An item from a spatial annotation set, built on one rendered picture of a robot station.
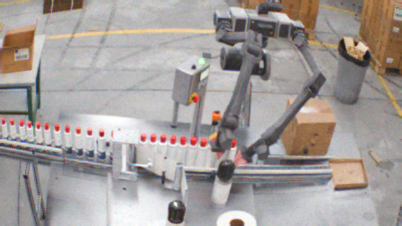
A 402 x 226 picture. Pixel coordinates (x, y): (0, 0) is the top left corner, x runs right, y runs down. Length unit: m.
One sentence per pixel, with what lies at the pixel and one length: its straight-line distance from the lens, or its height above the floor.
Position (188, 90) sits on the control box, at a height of 1.38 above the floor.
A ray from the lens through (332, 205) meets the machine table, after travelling 3.33.
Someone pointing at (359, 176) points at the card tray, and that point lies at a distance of 3.62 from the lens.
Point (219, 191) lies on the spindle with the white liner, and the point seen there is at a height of 1.01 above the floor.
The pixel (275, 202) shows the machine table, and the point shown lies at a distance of 3.25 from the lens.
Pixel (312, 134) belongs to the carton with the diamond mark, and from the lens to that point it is 3.48.
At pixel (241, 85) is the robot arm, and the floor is 1.42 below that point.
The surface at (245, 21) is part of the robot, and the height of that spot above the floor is 1.48.
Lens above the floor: 3.06
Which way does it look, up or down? 36 degrees down
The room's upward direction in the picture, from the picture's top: 9 degrees clockwise
